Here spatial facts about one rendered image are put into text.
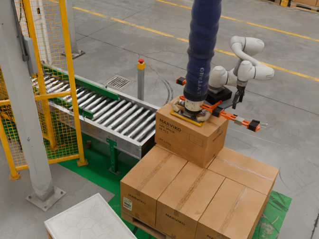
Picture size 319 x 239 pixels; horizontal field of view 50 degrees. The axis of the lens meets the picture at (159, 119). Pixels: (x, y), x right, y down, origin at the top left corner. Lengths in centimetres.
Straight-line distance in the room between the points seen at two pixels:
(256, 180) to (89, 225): 171
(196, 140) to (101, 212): 124
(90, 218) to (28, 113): 120
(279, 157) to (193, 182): 165
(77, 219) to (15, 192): 177
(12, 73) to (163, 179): 158
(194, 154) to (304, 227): 138
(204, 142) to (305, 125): 241
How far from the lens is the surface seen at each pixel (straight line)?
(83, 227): 230
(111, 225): 229
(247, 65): 283
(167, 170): 328
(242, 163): 349
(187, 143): 327
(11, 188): 408
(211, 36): 283
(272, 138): 482
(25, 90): 300
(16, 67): 287
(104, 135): 371
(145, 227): 350
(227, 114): 312
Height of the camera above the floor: 288
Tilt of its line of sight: 37 degrees down
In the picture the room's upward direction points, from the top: 3 degrees clockwise
